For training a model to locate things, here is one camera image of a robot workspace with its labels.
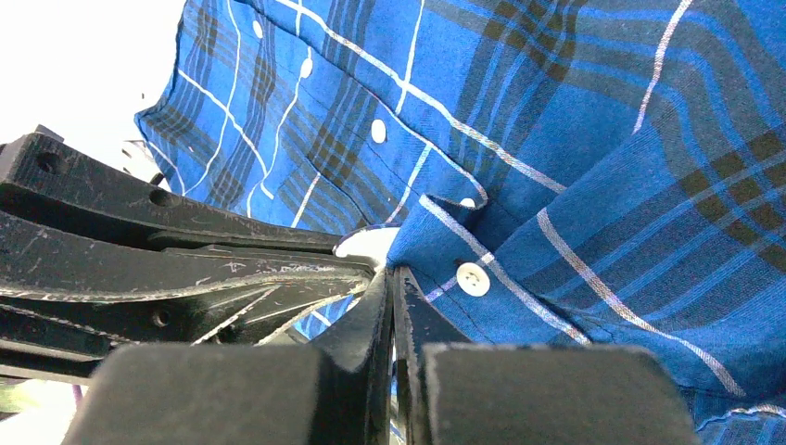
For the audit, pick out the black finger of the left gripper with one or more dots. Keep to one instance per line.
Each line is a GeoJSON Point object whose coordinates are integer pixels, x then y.
{"type": "Point", "coordinates": [237, 279]}

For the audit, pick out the blue plaid shirt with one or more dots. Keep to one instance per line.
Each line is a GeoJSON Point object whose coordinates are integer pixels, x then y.
{"type": "Point", "coordinates": [561, 172]}

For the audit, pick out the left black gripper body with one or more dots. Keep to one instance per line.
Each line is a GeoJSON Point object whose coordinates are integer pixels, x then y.
{"type": "Point", "coordinates": [86, 253]}

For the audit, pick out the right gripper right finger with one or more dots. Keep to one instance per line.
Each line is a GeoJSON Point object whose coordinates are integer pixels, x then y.
{"type": "Point", "coordinates": [454, 391]}

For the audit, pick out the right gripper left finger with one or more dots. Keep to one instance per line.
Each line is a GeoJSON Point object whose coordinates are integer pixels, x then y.
{"type": "Point", "coordinates": [333, 390]}

